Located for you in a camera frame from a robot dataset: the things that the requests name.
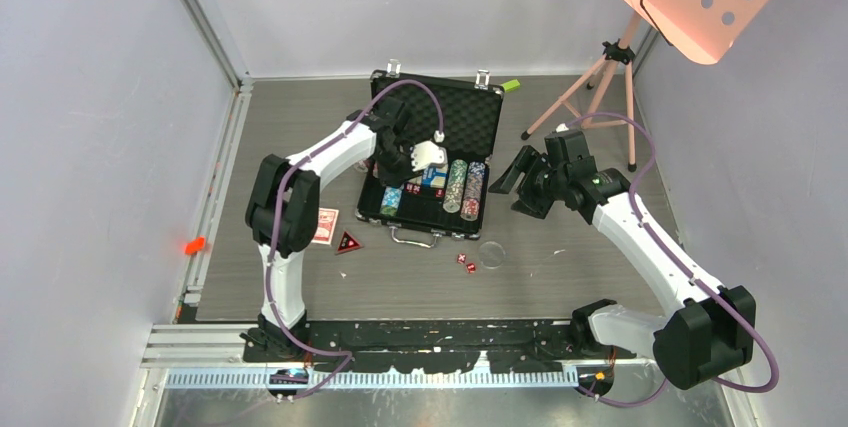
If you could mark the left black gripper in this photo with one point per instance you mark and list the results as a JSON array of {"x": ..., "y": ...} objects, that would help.
[{"x": 393, "y": 180}]

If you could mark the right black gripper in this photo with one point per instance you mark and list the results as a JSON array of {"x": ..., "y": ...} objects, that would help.
[{"x": 528, "y": 161}]

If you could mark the light blue chip row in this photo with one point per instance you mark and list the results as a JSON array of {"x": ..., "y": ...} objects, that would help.
[{"x": 390, "y": 202}]

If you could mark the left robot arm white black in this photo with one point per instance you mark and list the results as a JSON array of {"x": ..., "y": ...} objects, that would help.
[{"x": 283, "y": 210}]

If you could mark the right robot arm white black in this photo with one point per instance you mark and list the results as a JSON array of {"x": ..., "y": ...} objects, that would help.
[{"x": 705, "y": 329}]

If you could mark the red dice in case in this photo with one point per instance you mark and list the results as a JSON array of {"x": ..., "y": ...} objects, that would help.
[{"x": 424, "y": 191}]

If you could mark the blue orange chip row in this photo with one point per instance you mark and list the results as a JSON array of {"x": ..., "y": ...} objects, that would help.
[{"x": 471, "y": 201}]

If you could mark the blue boxed card deck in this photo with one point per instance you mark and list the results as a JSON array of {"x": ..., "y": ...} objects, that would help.
[{"x": 435, "y": 177}]

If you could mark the green grey chip row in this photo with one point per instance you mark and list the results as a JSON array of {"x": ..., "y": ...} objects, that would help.
[{"x": 455, "y": 184}]

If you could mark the clear round disc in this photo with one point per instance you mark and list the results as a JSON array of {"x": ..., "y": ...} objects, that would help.
[{"x": 492, "y": 255}]

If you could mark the red playing card deck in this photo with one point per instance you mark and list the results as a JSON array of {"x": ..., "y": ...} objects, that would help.
[{"x": 326, "y": 225}]

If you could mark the red black triangle dealer button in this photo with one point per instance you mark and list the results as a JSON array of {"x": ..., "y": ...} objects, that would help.
[{"x": 348, "y": 243}]

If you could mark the green block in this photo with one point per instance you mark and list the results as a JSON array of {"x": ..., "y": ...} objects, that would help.
[{"x": 508, "y": 86}]

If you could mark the orange clip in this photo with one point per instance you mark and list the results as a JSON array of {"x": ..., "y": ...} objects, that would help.
[{"x": 194, "y": 246}]

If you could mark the pink music stand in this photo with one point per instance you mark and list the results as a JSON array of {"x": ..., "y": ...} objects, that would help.
[{"x": 652, "y": 20}]

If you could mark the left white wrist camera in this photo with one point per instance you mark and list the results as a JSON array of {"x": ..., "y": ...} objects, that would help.
[{"x": 428, "y": 153}]

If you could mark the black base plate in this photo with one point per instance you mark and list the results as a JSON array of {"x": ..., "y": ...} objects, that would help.
[{"x": 430, "y": 346}]

